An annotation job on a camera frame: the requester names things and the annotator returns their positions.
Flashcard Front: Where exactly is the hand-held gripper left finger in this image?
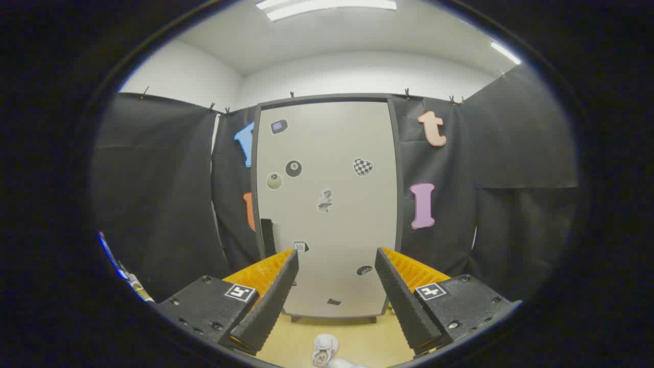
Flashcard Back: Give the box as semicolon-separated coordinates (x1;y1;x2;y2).
153;249;300;356

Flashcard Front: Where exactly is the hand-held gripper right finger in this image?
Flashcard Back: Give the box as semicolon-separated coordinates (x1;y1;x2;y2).
375;247;523;356

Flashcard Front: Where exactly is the black door handle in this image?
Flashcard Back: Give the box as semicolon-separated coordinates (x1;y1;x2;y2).
261;219;277;257

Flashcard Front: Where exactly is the black backdrop cloth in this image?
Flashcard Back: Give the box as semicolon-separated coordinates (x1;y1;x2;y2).
92;64;580;303

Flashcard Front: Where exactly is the blue and white object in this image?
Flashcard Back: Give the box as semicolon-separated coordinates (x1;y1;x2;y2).
98;231;154;303

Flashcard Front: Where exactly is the small ceiling light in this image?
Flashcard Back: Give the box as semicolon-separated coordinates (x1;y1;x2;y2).
490;41;522;65

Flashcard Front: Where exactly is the long ceiling light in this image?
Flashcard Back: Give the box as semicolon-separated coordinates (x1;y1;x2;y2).
255;0;398;22

